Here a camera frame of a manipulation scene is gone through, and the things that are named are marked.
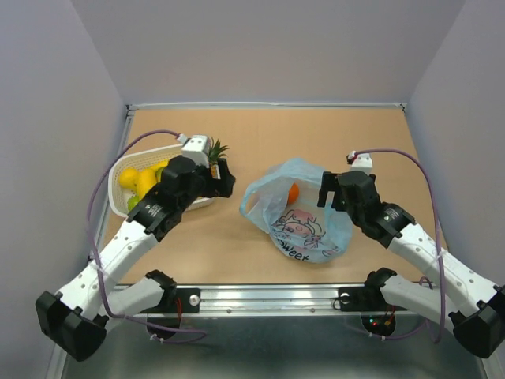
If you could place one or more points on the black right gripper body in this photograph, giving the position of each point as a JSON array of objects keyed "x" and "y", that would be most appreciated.
[{"x": 339, "y": 203}]

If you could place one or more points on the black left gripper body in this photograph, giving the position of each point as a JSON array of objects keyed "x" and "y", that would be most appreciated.
[{"x": 201, "y": 185}]

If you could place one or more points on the orange pineapple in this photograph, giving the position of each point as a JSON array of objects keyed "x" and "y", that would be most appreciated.
[{"x": 216, "y": 151}]

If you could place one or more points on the green yellow mango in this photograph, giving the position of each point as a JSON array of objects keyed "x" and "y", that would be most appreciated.
[{"x": 146, "y": 179}]

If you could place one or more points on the orange tangerine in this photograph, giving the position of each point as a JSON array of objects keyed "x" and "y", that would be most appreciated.
[{"x": 293, "y": 194}]

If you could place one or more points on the light blue printed plastic bag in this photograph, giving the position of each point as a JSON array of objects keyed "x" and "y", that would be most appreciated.
[{"x": 302, "y": 230}]

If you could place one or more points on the green apple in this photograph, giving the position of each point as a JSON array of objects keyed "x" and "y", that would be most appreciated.
[{"x": 132, "y": 202}]

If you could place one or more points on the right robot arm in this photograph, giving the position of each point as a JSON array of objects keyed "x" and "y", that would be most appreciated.
[{"x": 482, "y": 332}]

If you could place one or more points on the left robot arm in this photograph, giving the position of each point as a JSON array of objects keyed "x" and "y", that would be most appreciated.
[{"x": 78, "y": 317}]

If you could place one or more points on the upper yellow banana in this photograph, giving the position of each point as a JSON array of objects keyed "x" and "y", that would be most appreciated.
[{"x": 160, "y": 165}]

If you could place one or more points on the yellow lemon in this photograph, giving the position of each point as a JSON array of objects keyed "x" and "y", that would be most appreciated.
[{"x": 127, "y": 179}]

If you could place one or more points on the white perforated plastic basket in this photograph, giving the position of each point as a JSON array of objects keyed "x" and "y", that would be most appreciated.
[{"x": 140, "y": 160}]

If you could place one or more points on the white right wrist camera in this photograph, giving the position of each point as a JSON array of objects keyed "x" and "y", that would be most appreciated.
[{"x": 360, "y": 162}]

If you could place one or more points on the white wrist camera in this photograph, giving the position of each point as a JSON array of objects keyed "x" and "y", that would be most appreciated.
[
  {"x": 360, "y": 162},
  {"x": 196, "y": 148}
]

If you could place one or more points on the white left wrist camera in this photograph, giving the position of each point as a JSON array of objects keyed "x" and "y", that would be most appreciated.
[{"x": 196, "y": 148}]

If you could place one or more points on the aluminium back rail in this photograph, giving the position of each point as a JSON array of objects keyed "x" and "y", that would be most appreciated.
[{"x": 266, "y": 105}]

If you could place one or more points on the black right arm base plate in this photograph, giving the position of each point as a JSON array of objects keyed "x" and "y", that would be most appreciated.
[{"x": 354, "y": 299}]

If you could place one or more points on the aluminium front frame rail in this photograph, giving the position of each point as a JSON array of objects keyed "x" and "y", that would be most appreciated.
[{"x": 255, "y": 300}]

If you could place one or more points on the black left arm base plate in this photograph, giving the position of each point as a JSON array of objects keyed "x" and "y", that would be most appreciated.
[{"x": 179, "y": 300}]

